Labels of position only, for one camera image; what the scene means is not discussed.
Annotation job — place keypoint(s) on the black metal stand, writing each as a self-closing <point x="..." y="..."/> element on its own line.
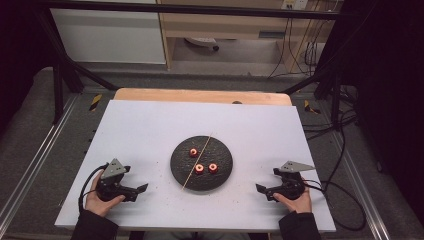
<point x="58" y="90"/>
<point x="335" y="100"/>

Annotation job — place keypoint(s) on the person's right hand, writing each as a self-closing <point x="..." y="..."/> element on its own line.
<point x="299" y="205"/>

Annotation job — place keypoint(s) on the black metal frame bar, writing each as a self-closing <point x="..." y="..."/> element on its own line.
<point x="200" y="9"/>

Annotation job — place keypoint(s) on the white wall socket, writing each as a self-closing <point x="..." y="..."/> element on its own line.
<point x="295" y="4"/>

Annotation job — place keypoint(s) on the wooden table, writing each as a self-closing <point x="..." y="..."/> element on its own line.
<point x="200" y="96"/>

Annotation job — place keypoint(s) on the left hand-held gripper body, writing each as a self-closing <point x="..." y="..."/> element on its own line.
<point x="111" y="191"/>

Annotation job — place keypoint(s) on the person's left hand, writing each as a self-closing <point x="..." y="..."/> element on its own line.
<point x="98" y="206"/>

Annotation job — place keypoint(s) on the aluminium rail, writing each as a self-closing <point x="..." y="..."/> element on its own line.
<point x="36" y="156"/>
<point x="361" y="186"/>

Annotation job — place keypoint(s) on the white cabinet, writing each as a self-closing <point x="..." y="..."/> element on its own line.
<point x="110" y="36"/>

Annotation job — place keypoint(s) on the round black plate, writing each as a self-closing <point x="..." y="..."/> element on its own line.
<point x="220" y="156"/>

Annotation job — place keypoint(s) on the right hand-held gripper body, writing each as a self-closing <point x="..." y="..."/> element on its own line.
<point x="291" y="186"/>

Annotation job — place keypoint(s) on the white power strip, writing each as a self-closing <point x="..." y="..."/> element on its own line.
<point x="201" y="41"/>

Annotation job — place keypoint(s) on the white board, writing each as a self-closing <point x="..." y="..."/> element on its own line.
<point x="150" y="133"/>

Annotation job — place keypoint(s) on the light wooden desk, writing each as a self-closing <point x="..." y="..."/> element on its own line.
<point x="216" y="25"/>

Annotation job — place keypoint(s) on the yellow black tape strip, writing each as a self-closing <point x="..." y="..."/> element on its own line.
<point x="95" y="102"/>
<point x="310" y="107"/>

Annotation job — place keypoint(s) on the red hawthorn piece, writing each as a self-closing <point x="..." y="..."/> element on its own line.
<point x="199" y="168"/>
<point x="193" y="152"/>
<point x="213" y="168"/>

